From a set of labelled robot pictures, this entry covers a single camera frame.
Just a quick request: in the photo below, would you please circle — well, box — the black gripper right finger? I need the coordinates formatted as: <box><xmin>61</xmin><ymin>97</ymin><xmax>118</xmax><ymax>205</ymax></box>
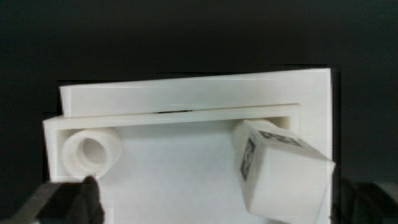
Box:
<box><xmin>330</xmin><ymin>178</ymin><xmax>398</xmax><ymax>224</ymax></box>

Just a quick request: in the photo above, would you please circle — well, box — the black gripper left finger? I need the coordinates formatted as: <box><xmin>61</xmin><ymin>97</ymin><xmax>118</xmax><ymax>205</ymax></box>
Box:
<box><xmin>1</xmin><ymin>176</ymin><xmax>104</xmax><ymax>224</ymax></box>

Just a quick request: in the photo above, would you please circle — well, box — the white table leg with tag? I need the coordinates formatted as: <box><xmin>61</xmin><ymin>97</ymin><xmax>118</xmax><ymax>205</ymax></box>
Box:
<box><xmin>232</xmin><ymin>120</ymin><xmax>333</xmax><ymax>224</ymax></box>

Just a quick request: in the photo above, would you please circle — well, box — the white front fence bar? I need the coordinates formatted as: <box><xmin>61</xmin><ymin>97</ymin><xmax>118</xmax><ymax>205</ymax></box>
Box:
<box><xmin>60</xmin><ymin>69</ymin><xmax>330</xmax><ymax>118</ymax></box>

